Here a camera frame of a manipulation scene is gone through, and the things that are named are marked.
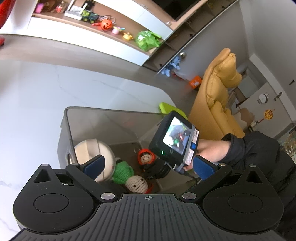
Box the orange box on floor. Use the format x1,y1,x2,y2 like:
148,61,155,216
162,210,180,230
189,75,203,89

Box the white tv cabinet shelf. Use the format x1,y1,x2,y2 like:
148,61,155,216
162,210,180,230
0,0,239,67

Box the orange hat crochet doll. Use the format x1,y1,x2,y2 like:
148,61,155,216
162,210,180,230
137,149,156,165

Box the beige round plush ball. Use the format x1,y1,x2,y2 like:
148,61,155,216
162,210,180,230
75,139,116,182

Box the dark translucent storage box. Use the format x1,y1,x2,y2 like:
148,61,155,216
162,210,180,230
58,106,193,194

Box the black television screen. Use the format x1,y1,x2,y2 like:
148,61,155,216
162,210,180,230
152,0,207,22

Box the orange pumpkin toy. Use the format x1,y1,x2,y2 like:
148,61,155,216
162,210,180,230
92,19,113,31

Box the yellow armchair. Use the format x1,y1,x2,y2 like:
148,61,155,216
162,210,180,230
188,48,245,140

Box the green crochet doll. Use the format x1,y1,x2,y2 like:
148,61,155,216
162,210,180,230
112,161,134,185

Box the black sleeved forearm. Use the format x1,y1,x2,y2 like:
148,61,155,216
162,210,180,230
198,132,295,240

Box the yellow toy pot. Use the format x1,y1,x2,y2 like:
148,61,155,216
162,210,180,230
122,32,133,41

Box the green toy truck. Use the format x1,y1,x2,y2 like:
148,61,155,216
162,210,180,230
81,10,99,24

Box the green plastic bag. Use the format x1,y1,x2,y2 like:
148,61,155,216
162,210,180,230
135,30,162,51

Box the gripper camera display unit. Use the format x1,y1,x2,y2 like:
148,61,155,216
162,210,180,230
149,111,200,174

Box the blue plush toy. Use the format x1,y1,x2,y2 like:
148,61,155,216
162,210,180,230
161,56,181,77

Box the white router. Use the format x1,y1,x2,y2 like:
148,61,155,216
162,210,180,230
64,0,95,21

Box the green box lid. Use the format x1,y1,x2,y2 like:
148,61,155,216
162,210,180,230
159,102,188,120

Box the pink toy cup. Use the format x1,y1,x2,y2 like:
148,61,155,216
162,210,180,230
112,26,125,35

